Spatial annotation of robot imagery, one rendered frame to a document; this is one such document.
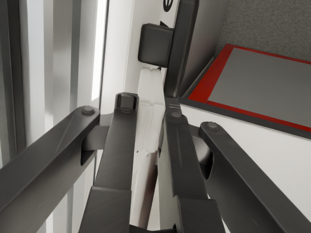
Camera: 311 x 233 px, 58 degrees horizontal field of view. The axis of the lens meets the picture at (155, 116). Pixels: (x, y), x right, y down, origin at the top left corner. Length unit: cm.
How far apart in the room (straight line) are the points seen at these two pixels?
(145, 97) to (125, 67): 5
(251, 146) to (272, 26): 77
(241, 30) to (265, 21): 8
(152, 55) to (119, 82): 3
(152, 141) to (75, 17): 8
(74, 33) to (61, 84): 3
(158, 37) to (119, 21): 3
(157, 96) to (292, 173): 28
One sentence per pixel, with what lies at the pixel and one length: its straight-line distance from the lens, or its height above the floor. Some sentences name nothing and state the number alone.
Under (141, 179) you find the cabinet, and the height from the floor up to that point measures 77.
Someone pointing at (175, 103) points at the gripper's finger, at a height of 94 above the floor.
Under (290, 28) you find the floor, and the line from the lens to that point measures 111.
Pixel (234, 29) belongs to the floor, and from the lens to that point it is 111.
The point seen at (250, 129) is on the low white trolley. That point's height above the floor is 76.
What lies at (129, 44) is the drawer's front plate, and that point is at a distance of 19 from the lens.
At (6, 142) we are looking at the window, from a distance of 17.
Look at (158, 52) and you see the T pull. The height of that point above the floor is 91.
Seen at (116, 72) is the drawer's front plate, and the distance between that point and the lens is 20.
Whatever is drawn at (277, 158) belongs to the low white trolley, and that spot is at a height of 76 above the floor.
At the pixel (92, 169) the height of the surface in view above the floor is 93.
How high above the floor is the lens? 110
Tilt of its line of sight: 61 degrees down
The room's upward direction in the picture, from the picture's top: 139 degrees counter-clockwise
